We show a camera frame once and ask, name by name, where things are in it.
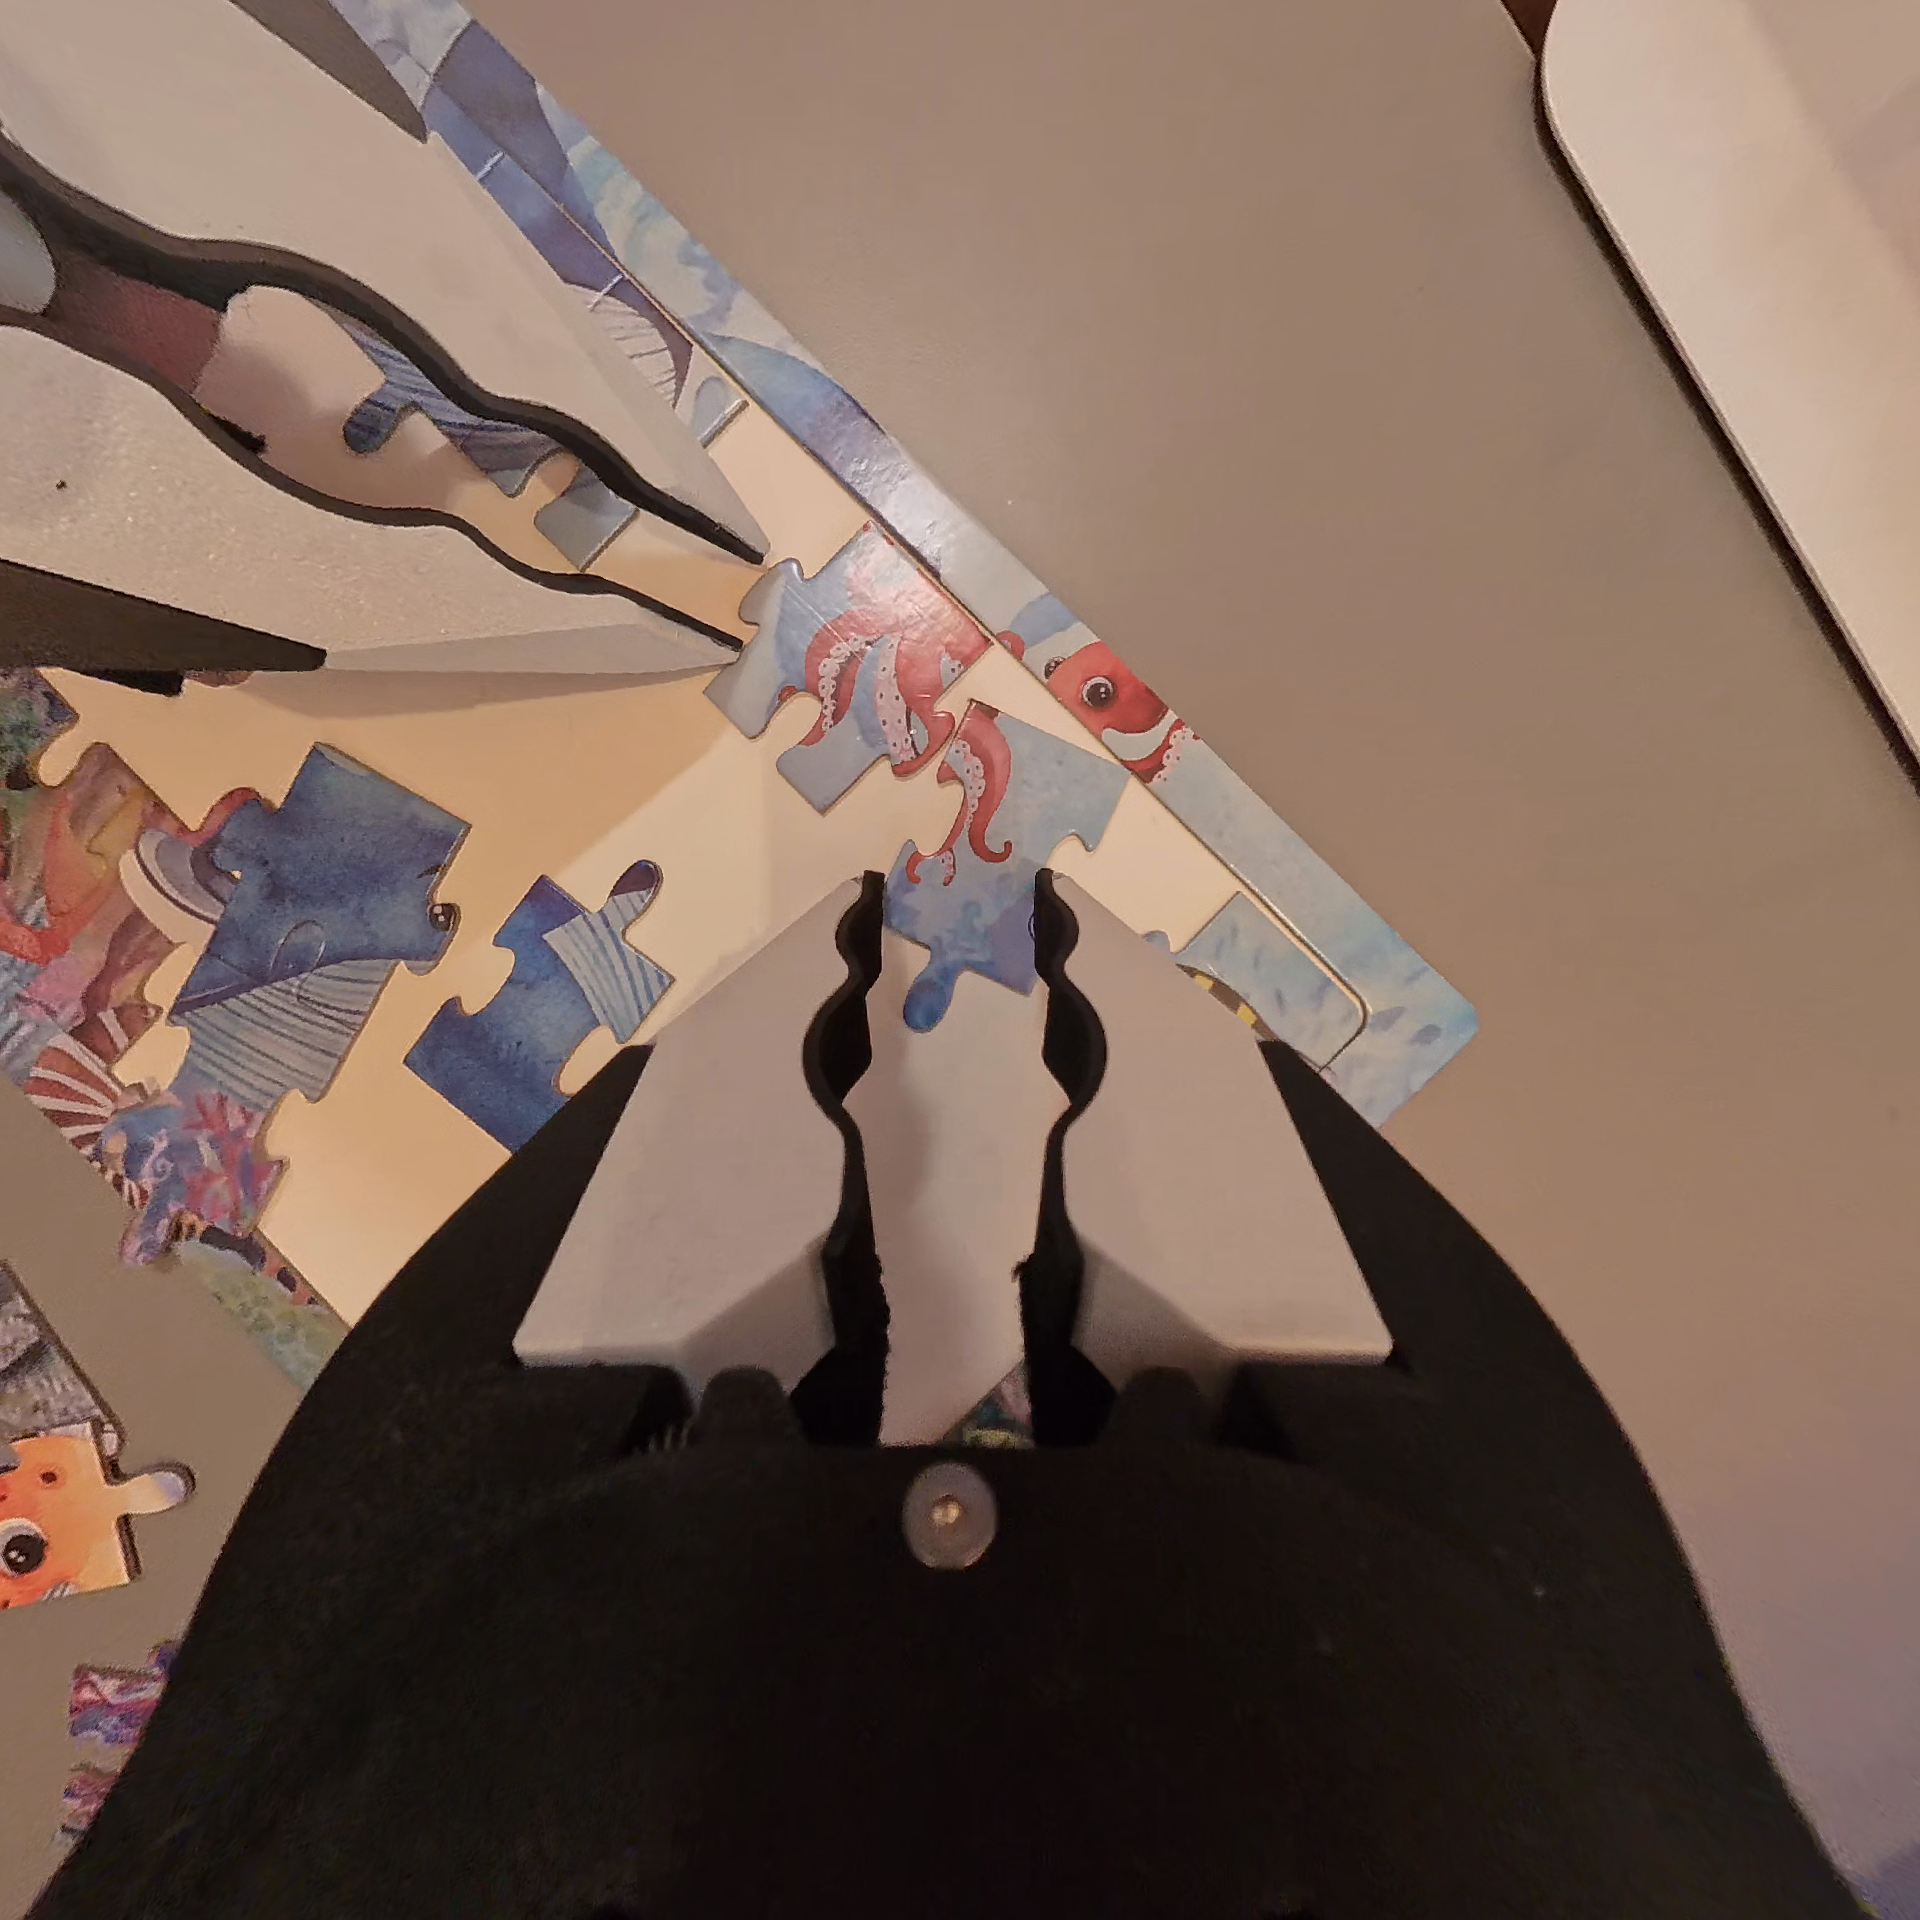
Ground joined blue whale puzzle pieces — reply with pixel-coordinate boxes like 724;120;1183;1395
344;197;750;569

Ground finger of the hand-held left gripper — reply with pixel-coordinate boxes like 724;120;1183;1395
0;303;748;671
0;0;778;569

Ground striped fish puzzle piece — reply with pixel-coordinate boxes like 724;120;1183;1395
1168;891;1371;1071

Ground dark blue whale eye piece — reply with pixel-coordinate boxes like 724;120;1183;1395
197;743;472;976

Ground red octopus head puzzle piece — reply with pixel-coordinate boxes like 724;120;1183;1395
706;524;996;816

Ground striped whale belly puzzle piece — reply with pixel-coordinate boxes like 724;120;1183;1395
168;944;397;1121

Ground dark blue striped puzzle piece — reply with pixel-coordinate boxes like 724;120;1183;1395
401;858;681;1148

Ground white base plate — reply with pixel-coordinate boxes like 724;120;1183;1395
1540;0;1920;761

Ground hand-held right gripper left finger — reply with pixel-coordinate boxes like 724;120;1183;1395
509;869;895;1447

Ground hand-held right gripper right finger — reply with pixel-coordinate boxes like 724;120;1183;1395
1020;869;1392;1447

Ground pale blue octopus arm piece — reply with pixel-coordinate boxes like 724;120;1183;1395
882;694;1131;1039

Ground joined orange crab puzzle pieces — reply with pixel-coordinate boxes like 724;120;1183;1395
0;666;241;1141

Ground orange pufferfish puzzle piece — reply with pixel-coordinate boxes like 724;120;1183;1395
0;1423;197;1608

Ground sea print jigsaw puzzle board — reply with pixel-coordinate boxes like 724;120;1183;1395
0;0;1484;1448

